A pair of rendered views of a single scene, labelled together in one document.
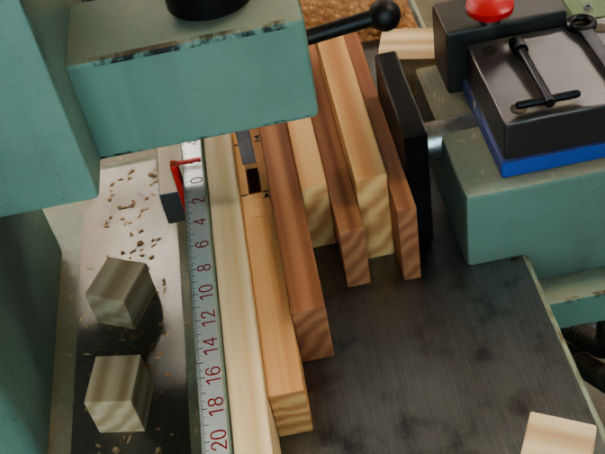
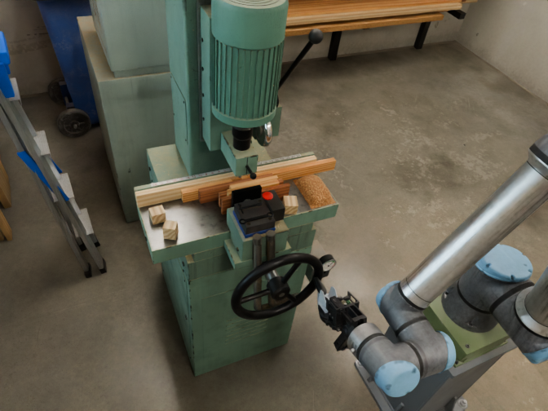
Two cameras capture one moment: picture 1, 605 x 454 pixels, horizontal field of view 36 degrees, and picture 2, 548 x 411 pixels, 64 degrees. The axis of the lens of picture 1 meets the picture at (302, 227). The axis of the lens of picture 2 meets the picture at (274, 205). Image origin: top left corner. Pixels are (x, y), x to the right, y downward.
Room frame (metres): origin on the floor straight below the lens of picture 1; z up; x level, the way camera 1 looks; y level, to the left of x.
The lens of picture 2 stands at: (0.08, -0.93, 1.88)
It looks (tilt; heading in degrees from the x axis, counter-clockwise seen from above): 45 degrees down; 61
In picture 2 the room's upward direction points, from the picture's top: 8 degrees clockwise
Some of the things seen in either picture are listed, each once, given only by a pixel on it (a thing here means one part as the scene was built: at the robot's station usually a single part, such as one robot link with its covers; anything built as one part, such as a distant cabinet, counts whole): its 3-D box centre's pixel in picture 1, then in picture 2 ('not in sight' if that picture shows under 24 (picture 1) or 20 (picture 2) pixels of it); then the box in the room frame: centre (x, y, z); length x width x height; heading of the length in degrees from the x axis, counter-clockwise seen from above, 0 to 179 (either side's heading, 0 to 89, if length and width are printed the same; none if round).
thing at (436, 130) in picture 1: (448, 137); (249, 206); (0.46, -0.11, 0.95); 0.09 x 0.07 x 0.09; 0
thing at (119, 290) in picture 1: (121, 293); not in sight; (0.51, 0.15, 0.82); 0.04 x 0.03 x 0.03; 154
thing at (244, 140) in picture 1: (241, 131); not in sight; (0.48, 0.03, 0.97); 0.01 x 0.01 x 0.05; 0
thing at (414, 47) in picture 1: (410, 62); (289, 205); (0.60, -0.11, 0.92); 0.05 x 0.04 x 0.04; 72
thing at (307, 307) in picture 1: (286, 197); (236, 187); (0.46, 0.01, 0.92); 0.25 x 0.02 x 0.05; 0
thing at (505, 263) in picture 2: not in sight; (496, 277); (1.13, -0.52, 0.83); 0.17 x 0.15 x 0.18; 88
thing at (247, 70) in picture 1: (194, 68); (239, 153); (0.48, 0.05, 1.03); 0.14 x 0.07 x 0.09; 90
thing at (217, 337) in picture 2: not in sight; (223, 262); (0.48, 0.15, 0.36); 0.58 x 0.45 x 0.71; 90
